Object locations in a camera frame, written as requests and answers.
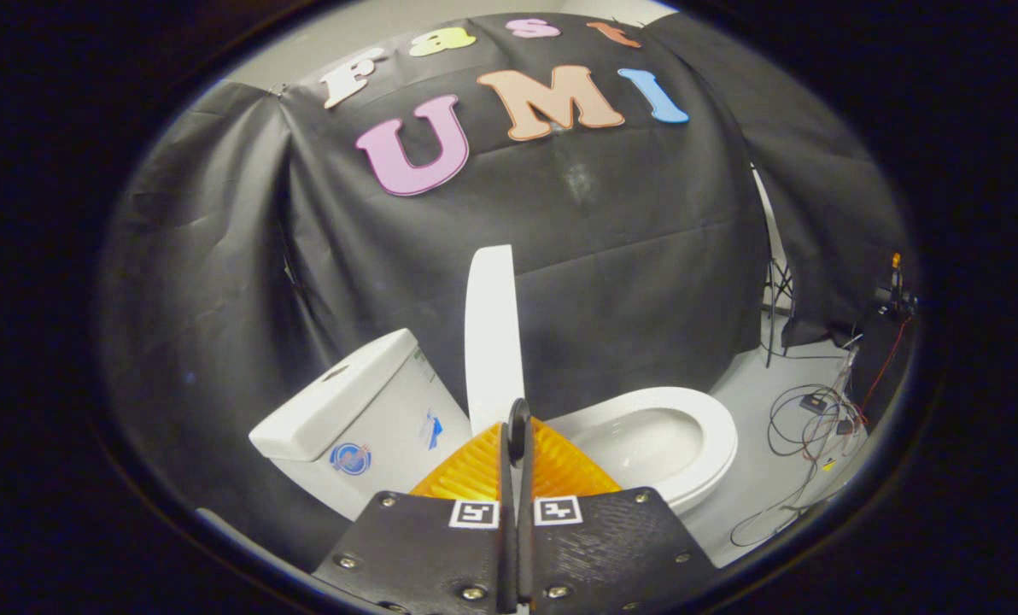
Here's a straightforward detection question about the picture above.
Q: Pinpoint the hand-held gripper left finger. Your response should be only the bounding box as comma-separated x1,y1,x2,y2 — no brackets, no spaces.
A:
313,422,518,615

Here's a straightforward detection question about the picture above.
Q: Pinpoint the black tripod stand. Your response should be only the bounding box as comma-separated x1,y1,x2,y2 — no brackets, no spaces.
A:
752,167,797,370

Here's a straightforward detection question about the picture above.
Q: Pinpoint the black lid lift handle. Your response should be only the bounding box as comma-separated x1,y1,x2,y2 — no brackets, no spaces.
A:
508,398,532,464

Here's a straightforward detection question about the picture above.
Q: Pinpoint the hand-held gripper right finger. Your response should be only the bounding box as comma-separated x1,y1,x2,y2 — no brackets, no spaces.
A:
518,417,720,615

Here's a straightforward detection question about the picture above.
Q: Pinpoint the white toilet seat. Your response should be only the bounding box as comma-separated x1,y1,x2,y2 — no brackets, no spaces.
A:
550,387,739,516

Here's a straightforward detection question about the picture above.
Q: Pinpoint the white toilet lid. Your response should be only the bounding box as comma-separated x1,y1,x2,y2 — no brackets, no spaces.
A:
464,245,527,436

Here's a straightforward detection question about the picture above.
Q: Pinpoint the tangle of floor cables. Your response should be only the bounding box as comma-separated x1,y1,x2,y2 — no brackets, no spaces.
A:
729,337,870,548

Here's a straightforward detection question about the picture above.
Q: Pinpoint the black backdrop cloth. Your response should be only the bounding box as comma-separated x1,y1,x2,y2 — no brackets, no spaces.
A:
99,13,911,573

